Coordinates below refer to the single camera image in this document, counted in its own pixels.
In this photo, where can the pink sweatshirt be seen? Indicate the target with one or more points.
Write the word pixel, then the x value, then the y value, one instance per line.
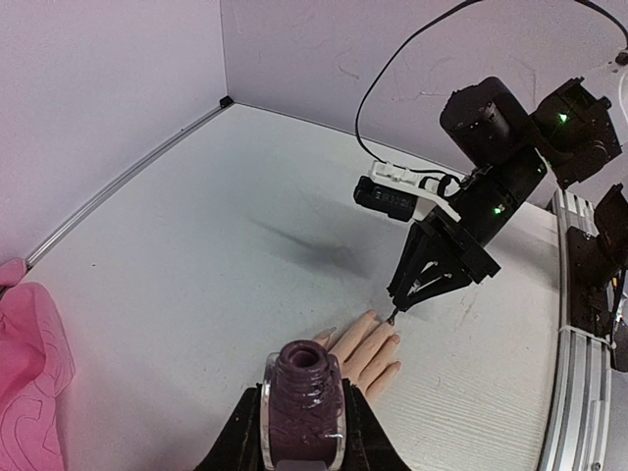
pixel 36 366

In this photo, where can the mannequin hand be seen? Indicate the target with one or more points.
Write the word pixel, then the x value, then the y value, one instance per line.
pixel 366 352

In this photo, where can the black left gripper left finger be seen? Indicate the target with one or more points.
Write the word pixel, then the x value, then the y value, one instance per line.
pixel 237 447

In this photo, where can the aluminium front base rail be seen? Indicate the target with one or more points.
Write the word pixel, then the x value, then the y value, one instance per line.
pixel 574 353

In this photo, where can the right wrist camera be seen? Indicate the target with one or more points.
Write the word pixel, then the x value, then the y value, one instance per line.
pixel 404 194

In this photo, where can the nail polish brush cap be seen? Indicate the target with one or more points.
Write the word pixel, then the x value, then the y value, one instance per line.
pixel 413 283

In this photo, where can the aluminium table edge rail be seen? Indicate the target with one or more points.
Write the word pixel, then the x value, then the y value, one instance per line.
pixel 120 181

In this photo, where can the purple nail polish bottle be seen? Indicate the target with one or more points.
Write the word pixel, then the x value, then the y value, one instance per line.
pixel 302 409

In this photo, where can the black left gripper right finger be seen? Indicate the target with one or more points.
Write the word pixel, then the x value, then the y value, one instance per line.
pixel 367 447

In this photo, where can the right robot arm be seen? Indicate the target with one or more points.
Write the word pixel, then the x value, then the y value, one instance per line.
pixel 575 133

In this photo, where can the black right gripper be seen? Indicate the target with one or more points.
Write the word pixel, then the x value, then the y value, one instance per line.
pixel 487 123

